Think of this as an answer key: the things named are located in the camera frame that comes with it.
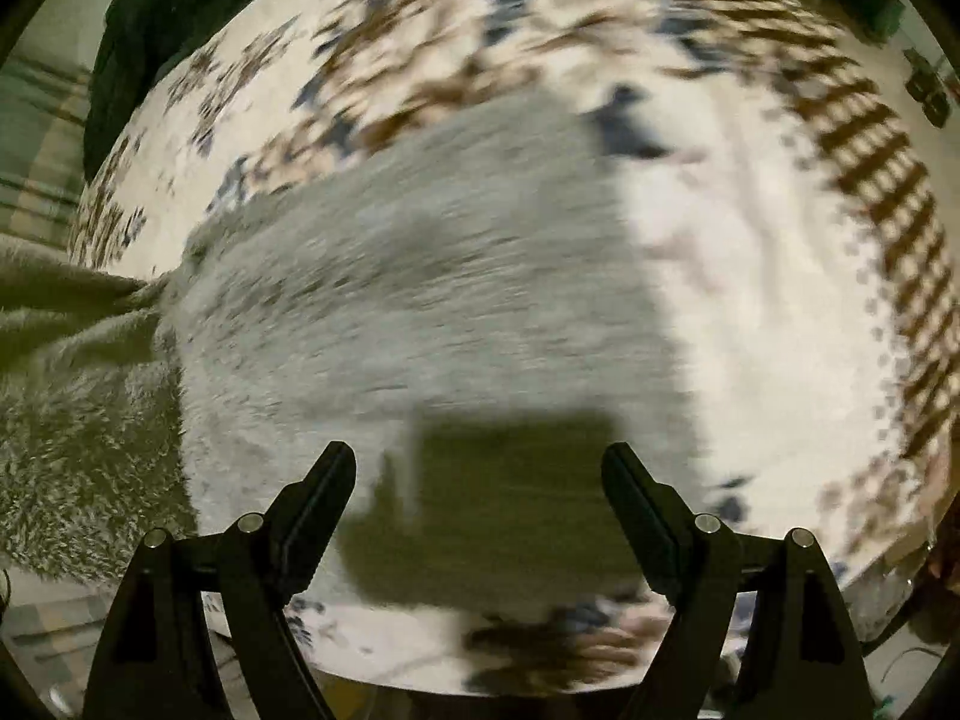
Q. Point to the dark slipper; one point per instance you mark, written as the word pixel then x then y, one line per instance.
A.
pixel 937 101
pixel 916 79

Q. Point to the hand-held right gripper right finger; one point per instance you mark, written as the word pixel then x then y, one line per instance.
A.
pixel 641 499

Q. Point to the brown checkered bed sheet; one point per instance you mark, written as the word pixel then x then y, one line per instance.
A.
pixel 877 157

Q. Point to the dark green blanket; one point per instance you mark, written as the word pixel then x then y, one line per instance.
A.
pixel 165 22

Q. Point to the green striped curtain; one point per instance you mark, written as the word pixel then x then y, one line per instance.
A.
pixel 37 157

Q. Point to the floral bedspread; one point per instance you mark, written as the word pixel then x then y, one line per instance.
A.
pixel 750 330

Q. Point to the grey fluffy blanket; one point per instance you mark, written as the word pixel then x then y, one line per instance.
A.
pixel 465 315

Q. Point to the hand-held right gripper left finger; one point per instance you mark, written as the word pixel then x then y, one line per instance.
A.
pixel 315 495

